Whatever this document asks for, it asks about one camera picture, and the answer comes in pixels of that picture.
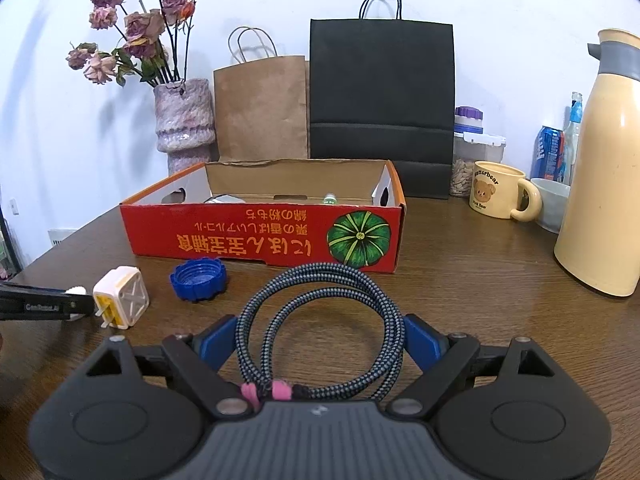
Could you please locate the blue drink can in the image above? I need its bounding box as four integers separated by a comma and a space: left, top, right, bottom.
529, 124, 566, 182

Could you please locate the brown paper bag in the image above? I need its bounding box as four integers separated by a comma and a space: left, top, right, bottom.
213, 26, 310, 164

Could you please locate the white yellow charger plug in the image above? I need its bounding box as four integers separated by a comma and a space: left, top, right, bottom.
92, 265, 150, 330

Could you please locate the purple lid jar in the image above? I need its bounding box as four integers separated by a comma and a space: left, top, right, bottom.
453, 105, 485, 135

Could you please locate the cream thermos jug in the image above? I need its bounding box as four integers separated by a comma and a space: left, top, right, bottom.
553, 28, 640, 298

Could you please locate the braided charging cable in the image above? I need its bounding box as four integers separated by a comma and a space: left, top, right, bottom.
234, 262, 406, 404

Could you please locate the clear seed container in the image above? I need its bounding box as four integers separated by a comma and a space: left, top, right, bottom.
449, 131, 507, 198

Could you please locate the pink marbled vase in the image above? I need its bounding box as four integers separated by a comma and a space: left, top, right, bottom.
153, 77, 217, 177

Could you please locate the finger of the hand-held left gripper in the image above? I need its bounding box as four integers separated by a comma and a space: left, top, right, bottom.
0, 294, 96, 322
0, 281, 76, 296

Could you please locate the blue bottle cap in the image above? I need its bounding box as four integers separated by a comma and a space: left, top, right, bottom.
169, 256, 229, 302

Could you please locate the dried rose bouquet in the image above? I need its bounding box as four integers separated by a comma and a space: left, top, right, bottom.
66, 0, 197, 89

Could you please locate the pale grey bowl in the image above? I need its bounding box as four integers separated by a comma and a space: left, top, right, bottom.
529, 177, 572, 235

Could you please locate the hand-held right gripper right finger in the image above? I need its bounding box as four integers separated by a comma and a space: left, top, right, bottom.
387, 313, 556, 419

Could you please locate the red cardboard box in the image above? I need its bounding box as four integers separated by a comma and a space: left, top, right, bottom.
119, 158, 407, 274

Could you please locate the yellow bear mug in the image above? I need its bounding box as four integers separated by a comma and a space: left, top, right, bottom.
469, 160, 543, 222

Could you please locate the black paper bag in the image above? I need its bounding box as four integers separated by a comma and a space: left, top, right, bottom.
308, 0, 456, 200

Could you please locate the clear glass bottle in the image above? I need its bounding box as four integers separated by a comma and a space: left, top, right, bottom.
562, 91, 585, 186

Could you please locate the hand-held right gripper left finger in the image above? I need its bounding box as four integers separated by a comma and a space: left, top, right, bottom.
85, 315, 254, 421

